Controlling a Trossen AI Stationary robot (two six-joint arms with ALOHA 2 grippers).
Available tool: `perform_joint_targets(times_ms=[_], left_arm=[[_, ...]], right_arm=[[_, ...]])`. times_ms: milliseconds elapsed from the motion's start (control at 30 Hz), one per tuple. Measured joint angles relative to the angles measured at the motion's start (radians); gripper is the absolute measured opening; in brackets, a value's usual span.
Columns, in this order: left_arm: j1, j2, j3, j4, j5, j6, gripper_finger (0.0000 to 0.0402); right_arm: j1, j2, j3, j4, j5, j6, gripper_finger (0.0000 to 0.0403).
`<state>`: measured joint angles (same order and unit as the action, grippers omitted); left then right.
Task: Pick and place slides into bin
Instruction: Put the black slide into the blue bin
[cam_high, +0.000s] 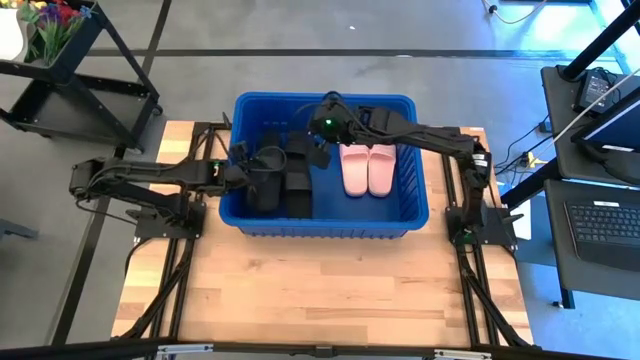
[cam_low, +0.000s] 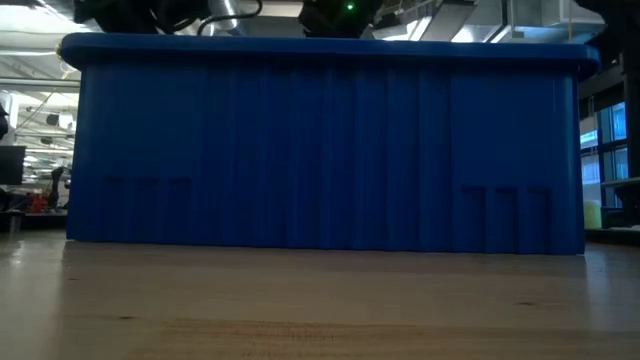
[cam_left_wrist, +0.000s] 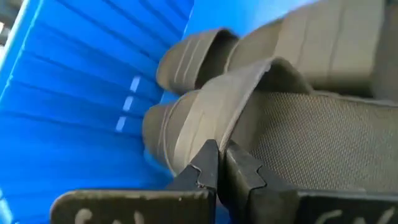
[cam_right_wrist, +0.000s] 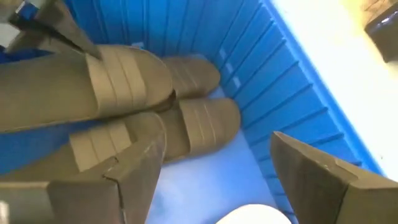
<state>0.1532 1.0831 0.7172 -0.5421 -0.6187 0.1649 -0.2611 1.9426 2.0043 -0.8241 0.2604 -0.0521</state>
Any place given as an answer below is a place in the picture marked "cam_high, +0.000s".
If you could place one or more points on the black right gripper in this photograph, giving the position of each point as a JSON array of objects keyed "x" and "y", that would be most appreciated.
[{"x": 330, "y": 122}]

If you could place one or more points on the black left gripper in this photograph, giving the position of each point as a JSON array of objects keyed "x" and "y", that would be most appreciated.
[{"x": 235, "y": 177}]

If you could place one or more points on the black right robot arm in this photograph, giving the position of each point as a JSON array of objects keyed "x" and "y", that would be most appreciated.
[{"x": 425, "y": 136}]

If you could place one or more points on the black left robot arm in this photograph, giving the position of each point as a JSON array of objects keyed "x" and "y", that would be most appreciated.
[{"x": 150, "y": 172}]

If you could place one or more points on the blue plastic bin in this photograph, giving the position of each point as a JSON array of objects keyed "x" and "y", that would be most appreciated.
[{"x": 330, "y": 200}]

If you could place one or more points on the black utility cart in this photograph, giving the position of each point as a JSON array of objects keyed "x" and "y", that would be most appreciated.
[{"x": 75, "y": 110}]

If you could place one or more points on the black table edge bar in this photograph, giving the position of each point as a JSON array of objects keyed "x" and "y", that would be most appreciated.
[{"x": 320, "y": 351}]

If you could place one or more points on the yellow plug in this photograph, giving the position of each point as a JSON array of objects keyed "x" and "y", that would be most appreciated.
[{"x": 535, "y": 160}]

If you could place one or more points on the colourful flower bouquet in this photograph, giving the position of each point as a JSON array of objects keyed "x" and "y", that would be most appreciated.
[{"x": 55, "y": 25}]

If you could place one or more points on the black desk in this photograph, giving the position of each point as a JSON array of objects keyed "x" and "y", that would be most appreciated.
[{"x": 565, "y": 150}]

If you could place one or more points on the white vase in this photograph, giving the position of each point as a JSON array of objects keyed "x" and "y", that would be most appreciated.
[{"x": 10, "y": 35}]

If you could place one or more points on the black power adapter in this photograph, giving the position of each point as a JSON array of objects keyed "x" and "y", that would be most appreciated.
[{"x": 592, "y": 90}]

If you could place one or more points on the black keyboard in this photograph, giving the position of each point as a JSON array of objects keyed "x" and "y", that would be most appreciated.
[{"x": 605, "y": 227}]

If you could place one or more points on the black laptop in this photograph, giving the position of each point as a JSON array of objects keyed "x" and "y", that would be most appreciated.
[{"x": 615, "y": 127}]

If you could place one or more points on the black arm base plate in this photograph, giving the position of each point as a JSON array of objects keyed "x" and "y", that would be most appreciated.
[
  {"x": 495, "y": 225},
  {"x": 170, "y": 225}
]

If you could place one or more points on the black diagonal post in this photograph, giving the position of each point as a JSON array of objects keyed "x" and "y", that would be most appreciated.
[{"x": 600, "y": 42}]

